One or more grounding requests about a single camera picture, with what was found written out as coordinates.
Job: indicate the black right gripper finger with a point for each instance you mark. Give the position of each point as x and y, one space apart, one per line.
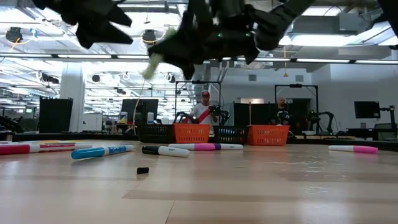
177 49
188 68

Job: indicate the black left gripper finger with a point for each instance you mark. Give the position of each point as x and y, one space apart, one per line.
102 35
118 17

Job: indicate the yellow-green highlighter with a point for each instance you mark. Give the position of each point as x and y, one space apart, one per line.
152 67

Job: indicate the pink capped white marker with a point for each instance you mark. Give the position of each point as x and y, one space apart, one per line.
353 149
192 146

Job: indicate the black capped white marker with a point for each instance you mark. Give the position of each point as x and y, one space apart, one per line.
164 151

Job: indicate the purple capped white marker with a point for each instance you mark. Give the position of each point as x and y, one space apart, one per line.
231 146

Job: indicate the blue thin marker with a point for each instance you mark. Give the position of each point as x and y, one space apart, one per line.
99 152

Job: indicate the red thin marker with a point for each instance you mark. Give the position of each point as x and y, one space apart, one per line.
18 149

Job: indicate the background black robot arm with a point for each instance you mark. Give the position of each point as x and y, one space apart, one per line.
219 113
183 117
323 119

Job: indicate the person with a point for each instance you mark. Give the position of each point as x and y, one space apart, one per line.
281 112
202 110

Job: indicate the black monitor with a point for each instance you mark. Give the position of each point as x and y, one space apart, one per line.
367 109
140 109

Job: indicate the white square column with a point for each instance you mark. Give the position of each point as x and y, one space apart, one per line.
73 93

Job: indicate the orange plastic mesh basket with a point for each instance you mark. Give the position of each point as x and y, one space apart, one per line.
267 135
192 133

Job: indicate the black plastic mesh basket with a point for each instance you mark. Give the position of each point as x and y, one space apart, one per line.
155 133
230 135

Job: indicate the black partition panel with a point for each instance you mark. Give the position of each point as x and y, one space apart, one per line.
245 113

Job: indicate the long ceiling light strip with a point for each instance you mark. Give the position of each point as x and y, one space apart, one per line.
323 60

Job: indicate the small black piece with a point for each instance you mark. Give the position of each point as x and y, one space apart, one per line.
142 170

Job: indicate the yellow thin marker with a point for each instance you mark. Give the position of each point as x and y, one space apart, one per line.
53 141

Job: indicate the white ceiling light panel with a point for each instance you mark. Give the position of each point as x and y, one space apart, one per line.
370 34

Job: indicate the black metal frame stand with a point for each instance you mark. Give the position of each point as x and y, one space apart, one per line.
197 82
295 85

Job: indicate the silver round air duct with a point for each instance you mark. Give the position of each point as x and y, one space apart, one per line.
199 84

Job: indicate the black ceiling camera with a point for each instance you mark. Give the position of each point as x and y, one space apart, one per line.
149 36
13 35

